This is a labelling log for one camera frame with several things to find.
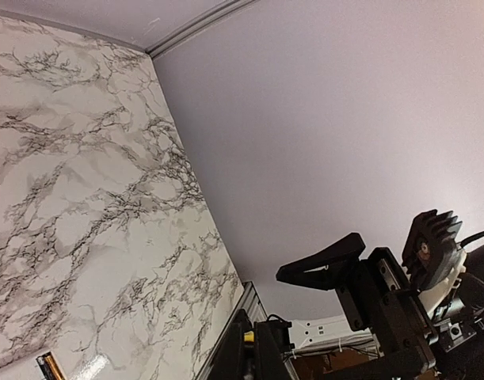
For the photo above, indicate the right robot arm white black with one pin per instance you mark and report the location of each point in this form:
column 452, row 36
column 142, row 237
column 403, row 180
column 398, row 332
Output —
column 425, row 310

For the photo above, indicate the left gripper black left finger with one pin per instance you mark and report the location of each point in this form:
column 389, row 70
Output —
column 230, row 356

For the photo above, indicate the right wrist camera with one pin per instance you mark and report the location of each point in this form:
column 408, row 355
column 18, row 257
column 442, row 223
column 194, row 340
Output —
column 431, row 251

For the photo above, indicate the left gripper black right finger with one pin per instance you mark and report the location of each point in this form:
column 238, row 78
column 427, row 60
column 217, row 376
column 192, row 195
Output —
column 267, row 359

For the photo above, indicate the battery in remote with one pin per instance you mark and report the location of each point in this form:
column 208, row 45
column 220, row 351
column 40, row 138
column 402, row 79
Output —
column 49, row 367

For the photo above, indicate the right aluminium frame post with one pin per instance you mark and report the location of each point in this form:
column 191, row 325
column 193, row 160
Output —
column 197, row 25

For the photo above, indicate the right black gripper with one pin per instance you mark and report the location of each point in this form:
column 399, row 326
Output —
column 375, row 294

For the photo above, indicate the yellow handled screwdriver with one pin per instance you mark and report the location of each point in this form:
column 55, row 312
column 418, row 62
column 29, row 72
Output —
column 248, row 365

